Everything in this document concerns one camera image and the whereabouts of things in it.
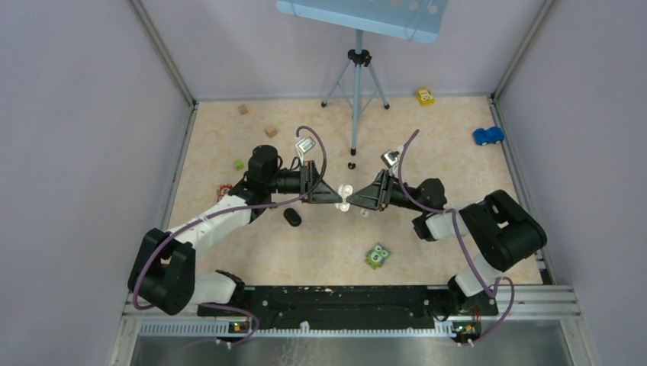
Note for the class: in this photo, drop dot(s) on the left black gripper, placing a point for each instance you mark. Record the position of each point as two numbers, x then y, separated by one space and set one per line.
322 194

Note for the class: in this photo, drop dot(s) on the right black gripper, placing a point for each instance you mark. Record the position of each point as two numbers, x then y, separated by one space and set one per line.
378 195

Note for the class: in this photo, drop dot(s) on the white earbud charging case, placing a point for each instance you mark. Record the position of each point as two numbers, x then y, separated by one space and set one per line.
344 191

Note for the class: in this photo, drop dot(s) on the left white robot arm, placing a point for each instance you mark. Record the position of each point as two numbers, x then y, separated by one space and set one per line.
164 271

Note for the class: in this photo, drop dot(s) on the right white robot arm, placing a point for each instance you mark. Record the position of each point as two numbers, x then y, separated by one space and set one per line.
503 232

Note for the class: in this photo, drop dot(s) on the black earbud charging case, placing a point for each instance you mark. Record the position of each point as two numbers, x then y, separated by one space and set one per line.
292 217

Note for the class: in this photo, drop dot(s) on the green owl number block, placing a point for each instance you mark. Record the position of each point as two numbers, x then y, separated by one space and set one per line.
377 255

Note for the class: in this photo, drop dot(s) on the wooden cube block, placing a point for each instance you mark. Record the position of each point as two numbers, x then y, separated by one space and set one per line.
271 131

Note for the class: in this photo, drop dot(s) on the small green cube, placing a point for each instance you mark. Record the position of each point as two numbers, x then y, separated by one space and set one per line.
239 165

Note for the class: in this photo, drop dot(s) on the orange red animal block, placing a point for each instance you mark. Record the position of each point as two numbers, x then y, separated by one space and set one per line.
223 190

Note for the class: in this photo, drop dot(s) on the light blue tripod stand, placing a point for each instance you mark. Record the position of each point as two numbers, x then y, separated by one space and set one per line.
358 58

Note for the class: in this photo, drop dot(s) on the blue toy car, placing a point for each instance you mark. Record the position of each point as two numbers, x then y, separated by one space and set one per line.
491 135

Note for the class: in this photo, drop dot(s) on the light blue perforated board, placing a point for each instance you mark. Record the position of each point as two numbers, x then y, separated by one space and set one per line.
416 21

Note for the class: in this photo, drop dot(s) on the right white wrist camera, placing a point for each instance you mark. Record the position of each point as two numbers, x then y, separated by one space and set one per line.
391 158

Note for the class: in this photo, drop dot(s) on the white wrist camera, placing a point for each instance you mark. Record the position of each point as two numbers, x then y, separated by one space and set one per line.
302 146
391 158

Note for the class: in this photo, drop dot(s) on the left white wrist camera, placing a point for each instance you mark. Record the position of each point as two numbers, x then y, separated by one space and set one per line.
302 146

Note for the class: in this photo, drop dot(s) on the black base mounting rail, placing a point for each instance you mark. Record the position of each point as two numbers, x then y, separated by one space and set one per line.
358 307

